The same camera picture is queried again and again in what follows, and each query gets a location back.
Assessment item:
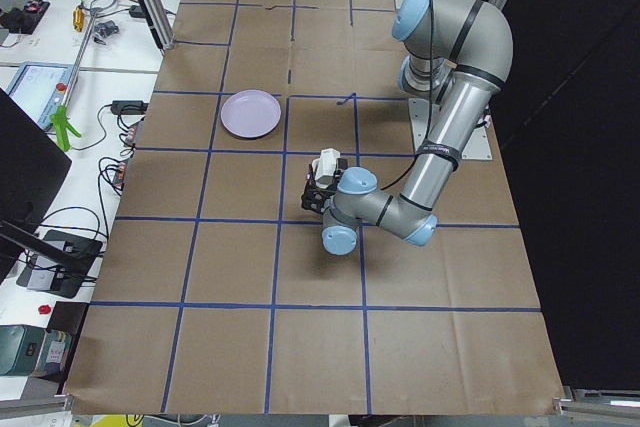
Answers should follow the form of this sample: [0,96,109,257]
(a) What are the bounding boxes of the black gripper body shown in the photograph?
[301,177,336,213]

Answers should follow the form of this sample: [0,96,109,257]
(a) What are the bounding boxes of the white faceted cup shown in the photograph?
[311,148,341,189]

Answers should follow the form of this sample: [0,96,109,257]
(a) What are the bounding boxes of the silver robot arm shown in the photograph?
[302,0,513,255]

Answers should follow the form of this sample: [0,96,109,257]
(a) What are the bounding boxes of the lilac round plate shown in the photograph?
[221,89,281,139]

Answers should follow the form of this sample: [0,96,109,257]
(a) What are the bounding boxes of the black power adapter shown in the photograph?
[110,100,148,115]

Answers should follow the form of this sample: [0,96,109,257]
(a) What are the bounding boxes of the black monitor stand base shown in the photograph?
[16,230,103,299]

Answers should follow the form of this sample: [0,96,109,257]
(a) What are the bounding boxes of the black monitor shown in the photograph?
[0,88,73,284]

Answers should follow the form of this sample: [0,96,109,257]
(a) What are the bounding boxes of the teach pendant tablet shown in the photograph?
[7,61,72,131]

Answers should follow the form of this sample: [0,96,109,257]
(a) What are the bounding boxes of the yellow hand tool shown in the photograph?
[72,5,85,32]

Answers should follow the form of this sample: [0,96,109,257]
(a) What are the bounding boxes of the green box device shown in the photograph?
[0,324,46,376]

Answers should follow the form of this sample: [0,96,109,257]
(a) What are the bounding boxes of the green handled reach grabber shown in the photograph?
[48,0,99,152]

